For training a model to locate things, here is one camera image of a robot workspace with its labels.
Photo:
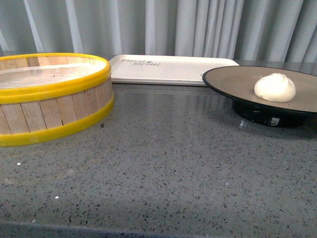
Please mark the tan plate with black rim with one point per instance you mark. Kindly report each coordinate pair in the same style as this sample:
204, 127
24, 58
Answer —
237, 83

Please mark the white steamed bun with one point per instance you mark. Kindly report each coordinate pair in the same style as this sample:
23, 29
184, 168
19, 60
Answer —
275, 87

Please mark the white bear-print tray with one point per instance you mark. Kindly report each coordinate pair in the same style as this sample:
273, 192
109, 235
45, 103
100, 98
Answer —
163, 70

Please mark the wooden steamer with yellow bands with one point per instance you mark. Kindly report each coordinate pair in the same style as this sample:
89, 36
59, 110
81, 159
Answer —
37, 114

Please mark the white steamer liner cloth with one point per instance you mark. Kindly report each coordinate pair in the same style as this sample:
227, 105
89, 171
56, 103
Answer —
44, 75

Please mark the grey pleated curtain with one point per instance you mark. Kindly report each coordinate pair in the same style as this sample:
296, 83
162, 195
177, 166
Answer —
271, 30

